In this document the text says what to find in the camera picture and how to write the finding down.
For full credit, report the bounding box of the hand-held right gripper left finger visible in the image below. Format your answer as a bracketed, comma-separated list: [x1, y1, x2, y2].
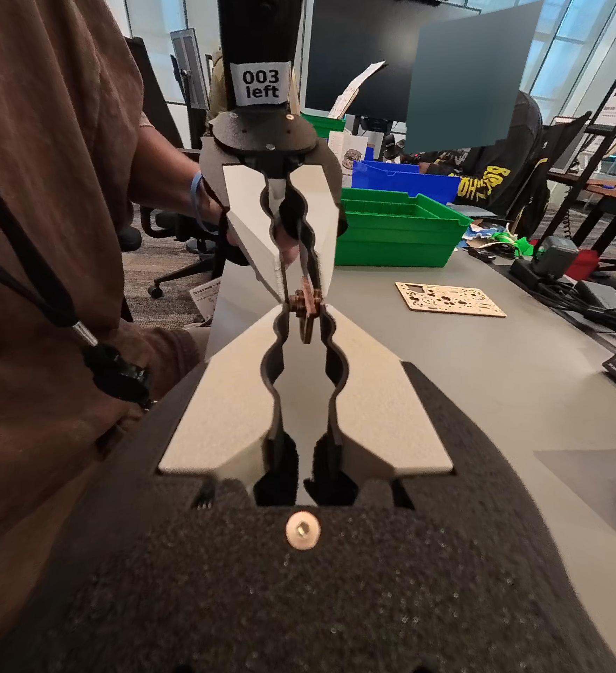
[157, 304, 289, 504]

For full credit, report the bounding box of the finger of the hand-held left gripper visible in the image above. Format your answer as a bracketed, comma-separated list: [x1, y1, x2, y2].
[286, 164, 340, 303]
[222, 164, 289, 306]

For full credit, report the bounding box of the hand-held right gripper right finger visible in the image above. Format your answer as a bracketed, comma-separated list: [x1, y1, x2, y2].
[320, 304, 455, 501]

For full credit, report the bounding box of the wooden frame piece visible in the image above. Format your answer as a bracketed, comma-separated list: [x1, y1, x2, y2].
[288, 288, 323, 345]

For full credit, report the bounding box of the person's left forearm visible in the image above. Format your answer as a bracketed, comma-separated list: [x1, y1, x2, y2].
[128, 123, 209, 222]

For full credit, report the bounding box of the wooden parts sheet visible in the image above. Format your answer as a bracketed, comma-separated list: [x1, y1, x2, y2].
[395, 281, 507, 319]

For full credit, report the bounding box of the person's left hand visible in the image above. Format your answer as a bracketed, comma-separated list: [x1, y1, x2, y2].
[203, 184, 300, 265]

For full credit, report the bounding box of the blue wristband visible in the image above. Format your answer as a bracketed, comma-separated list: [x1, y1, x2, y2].
[189, 171, 220, 236]

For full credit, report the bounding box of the white printed leaflet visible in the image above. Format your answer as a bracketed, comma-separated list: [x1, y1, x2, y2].
[328, 130, 369, 188]

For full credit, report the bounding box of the green plastic bin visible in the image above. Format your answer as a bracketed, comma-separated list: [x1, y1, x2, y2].
[334, 188, 474, 268]
[300, 113, 347, 138]

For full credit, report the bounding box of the blue plastic bin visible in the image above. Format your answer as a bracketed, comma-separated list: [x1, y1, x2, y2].
[351, 159, 462, 205]

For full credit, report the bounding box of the large black monitor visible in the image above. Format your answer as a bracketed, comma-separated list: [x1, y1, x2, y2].
[305, 0, 424, 121]

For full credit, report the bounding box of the white printed paper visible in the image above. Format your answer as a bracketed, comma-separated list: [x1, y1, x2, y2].
[189, 284, 223, 322]

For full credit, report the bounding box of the pile of cardboard scraps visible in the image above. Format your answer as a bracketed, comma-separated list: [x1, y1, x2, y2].
[460, 218, 537, 261]

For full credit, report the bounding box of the dark grey device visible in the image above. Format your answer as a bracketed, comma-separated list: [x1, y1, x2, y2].
[531, 236, 580, 279]

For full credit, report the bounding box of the red box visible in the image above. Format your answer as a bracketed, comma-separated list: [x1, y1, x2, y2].
[564, 248, 601, 283]

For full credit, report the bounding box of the wooden desk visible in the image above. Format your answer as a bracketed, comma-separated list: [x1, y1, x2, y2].
[547, 171, 616, 211]

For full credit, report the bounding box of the black cable bundle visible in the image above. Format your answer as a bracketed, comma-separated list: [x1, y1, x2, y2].
[510, 260, 616, 342]

